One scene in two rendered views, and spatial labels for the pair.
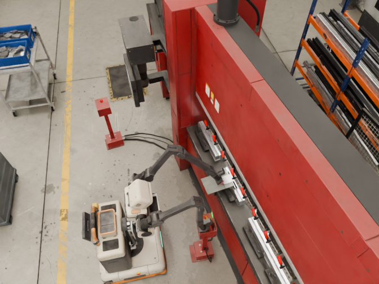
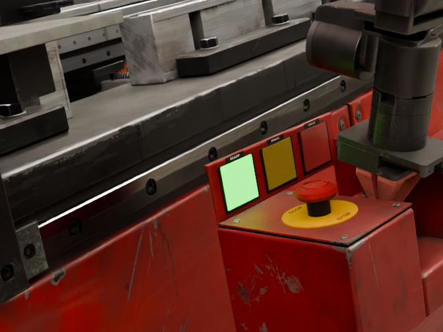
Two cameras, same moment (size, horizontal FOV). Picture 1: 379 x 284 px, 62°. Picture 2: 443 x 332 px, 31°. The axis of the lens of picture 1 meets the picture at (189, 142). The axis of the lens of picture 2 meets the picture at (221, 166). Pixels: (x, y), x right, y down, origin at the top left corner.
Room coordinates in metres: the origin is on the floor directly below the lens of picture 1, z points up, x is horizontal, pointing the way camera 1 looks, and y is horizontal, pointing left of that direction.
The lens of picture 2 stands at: (1.74, 0.43, 1.03)
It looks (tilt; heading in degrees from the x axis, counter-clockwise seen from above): 15 degrees down; 237
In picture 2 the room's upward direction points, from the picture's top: 10 degrees counter-clockwise
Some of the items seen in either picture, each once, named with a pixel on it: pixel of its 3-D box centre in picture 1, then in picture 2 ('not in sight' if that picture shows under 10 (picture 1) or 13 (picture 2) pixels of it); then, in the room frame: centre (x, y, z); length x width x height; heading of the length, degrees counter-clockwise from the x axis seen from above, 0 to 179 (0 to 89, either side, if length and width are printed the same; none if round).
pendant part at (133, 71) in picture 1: (134, 79); not in sight; (2.54, 0.56, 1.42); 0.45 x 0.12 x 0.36; 16
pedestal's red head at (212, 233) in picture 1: (206, 224); (344, 225); (1.23, -0.15, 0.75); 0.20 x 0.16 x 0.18; 10
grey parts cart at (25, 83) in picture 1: (25, 72); not in sight; (3.80, 2.49, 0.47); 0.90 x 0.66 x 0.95; 11
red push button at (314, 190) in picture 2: not in sight; (318, 202); (1.27, -0.13, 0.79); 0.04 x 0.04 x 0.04
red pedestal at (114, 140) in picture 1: (108, 123); not in sight; (2.81, 1.08, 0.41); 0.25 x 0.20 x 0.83; 110
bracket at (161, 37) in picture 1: (158, 48); not in sight; (2.72, 0.31, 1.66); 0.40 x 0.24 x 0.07; 20
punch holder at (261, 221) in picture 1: (264, 218); not in sight; (1.06, -0.59, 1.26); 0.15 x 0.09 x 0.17; 20
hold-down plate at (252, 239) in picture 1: (252, 241); (249, 45); (1.01, -0.55, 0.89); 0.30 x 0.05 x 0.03; 20
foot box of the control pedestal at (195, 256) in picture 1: (201, 250); not in sight; (1.22, -0.12, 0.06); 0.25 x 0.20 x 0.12; 100
